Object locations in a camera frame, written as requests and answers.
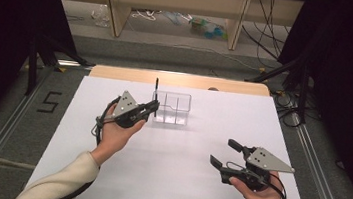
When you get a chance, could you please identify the black floor cables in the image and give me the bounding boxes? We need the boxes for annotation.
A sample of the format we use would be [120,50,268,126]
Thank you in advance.
[266,87,309,130]

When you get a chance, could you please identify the thin black brush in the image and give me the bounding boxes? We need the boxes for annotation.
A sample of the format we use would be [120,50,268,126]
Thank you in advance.
[150,77,162,118]

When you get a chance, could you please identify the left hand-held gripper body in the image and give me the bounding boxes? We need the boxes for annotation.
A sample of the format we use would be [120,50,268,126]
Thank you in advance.
[110,89,151,131]

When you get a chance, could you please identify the white table sheet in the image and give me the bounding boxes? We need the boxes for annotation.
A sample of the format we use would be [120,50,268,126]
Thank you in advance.
[23,70,326,199]

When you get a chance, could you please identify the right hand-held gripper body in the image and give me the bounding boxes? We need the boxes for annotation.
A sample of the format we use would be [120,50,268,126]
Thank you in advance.
[219,142,297,196]

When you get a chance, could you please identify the wooden table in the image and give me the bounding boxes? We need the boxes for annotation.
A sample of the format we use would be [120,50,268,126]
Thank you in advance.
[89,63,272,98]

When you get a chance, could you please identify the black curtain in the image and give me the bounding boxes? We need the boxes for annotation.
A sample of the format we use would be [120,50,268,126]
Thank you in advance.
[0,0,84,165]
[262,0,353,199]

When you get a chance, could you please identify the clear plastic compartment container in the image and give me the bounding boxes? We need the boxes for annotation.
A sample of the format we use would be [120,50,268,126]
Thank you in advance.
[149,89,193,128]

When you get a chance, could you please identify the black metal stand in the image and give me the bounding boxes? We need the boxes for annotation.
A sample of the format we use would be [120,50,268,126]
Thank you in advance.
[23,32,99,104]
[240,48,315,126]

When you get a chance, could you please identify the clear plastic bag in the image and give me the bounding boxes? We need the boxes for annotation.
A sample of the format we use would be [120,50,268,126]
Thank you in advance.
[89,2,113,28]

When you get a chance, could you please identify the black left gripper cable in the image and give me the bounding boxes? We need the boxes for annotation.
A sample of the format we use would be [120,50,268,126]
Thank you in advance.
[40,88,123,199]

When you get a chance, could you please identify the person's left hand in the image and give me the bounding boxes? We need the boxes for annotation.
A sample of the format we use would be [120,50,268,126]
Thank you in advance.
[90,101,148,171]

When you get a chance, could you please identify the colourful plastic packet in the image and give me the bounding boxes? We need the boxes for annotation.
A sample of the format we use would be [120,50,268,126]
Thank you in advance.
[187,15,231,42]

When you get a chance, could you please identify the hanging black cables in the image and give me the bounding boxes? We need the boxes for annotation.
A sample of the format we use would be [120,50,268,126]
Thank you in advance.
[237,0,294,72]

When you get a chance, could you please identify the white coiled cable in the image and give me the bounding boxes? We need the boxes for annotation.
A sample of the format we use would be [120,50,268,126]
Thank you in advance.
[129,7,162,23]

